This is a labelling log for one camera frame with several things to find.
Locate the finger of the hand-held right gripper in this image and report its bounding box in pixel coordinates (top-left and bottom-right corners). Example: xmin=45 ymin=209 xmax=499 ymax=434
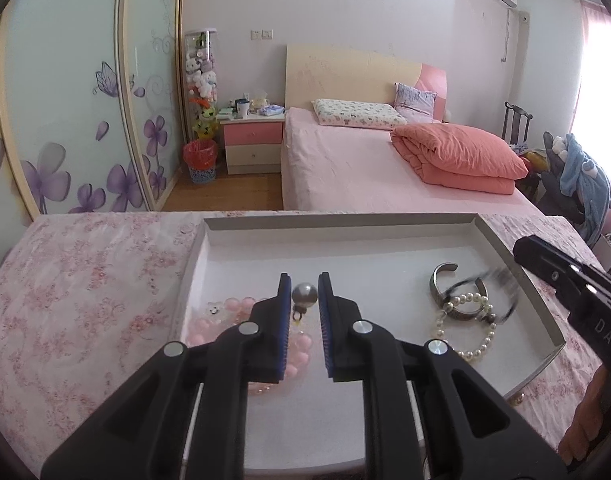
xmin=513 ymin=235 xmax=611 ymax=318

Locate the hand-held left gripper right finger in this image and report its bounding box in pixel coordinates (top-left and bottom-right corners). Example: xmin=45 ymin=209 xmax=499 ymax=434
xmin=318 ymin=272 xmax=571 ymax=480

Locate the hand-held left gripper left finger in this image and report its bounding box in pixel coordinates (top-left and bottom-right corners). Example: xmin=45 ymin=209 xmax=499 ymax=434
xmin=40 ymin=273 xmax=292 ymax=480

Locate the black charm bracelet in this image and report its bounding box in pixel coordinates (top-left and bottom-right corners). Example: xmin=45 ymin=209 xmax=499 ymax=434
xmin=443 ymin=266 xmax=523 ymax=323

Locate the chunky pink bead bracelet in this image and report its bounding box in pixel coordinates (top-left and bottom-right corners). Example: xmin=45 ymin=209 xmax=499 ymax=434
xmin=188 ymin=296 xmax=313 ymax=396

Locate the grey cardboard tray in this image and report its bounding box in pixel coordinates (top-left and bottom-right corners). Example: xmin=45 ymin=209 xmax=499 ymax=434
xmin=168 ymin=212 xmax=566 ymax=476

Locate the wide silver cuff bangle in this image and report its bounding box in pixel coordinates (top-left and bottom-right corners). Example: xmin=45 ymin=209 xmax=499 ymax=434
xmin=429 ymin=262 xmax=489 ymax=322

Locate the pearl bead bracelet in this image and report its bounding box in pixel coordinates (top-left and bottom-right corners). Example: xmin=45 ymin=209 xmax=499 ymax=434
xmin=432 ymin=292 xmax=499 ymax=363

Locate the person's right hand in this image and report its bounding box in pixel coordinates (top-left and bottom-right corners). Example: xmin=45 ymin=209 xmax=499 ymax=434
xmin=559 ymin=366 xmax=611 ymax=468

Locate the black office chair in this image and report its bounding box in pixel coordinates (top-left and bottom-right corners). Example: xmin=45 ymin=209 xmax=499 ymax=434
xmin=538 ymin=131 xmax=591 ymax=226

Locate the blue plush robe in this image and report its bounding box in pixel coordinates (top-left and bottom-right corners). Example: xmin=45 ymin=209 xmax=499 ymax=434
xmin=553 ymin=133 xmax=611 ymax=248

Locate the yellow plush toy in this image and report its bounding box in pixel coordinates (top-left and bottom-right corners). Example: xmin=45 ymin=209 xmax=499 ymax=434
xmin=515 ymin=144 xmax=543 ymax=173

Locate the coral folded quilt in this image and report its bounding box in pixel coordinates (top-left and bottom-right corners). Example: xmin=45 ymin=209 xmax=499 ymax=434
xmin=390 ymin=122 xmax=529 ymax=196

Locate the dark wooden chair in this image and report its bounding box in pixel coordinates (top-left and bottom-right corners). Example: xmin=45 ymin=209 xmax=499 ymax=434
xmin=502 ymin=101 xmax=533 ymax=148

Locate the pink bed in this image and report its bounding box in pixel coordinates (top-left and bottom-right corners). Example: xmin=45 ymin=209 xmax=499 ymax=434
xmin=280 ymin=106 xmax=549 ymax=216

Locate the red lined trash bin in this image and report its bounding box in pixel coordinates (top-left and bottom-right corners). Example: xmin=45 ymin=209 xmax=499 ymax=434
xmin=182 ymin=139 xmax=219 ymax=184

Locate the pink and cream nightstand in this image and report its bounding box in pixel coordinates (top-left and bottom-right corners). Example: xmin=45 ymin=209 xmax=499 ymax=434
xmin=220 ymin=110 xmax=286 ymax=176

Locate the purple pillow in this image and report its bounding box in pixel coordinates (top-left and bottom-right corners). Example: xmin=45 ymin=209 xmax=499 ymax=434
xmin=394 ymin=82 xmax=437 ymax=123

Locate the pink floral tablecloth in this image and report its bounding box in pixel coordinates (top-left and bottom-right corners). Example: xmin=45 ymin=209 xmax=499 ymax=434
xmin=0 ymin=210 xmax=611 ymax=466

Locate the white patterned pillow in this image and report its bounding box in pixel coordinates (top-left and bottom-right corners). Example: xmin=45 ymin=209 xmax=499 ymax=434
xmin=311 ymin=98 xmax=409 ymax=131

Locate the pink curtain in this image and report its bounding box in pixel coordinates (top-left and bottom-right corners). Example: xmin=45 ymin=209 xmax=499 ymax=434
xmin=568 ymin=0 xmax=611 ymax=256

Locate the cream and pink headboard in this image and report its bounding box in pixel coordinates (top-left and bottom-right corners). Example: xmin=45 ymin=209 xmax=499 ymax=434
xmin=285 ymin=43 xmax=449 ymax=123

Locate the clear tube of plush toys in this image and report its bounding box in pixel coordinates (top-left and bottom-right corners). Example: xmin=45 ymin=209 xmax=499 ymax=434
xmin=184 ymin=28 xmax=218 ymax=143

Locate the flower print sliding wardrobe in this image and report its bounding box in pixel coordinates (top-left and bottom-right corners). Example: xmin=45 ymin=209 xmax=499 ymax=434
xmin=0 ymin=0 xmax=186 ymax=281

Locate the air conditioner cable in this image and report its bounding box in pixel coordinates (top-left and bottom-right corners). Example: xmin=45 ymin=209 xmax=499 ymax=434
xmin=500 ymin=7 xmax=511 ymax=65

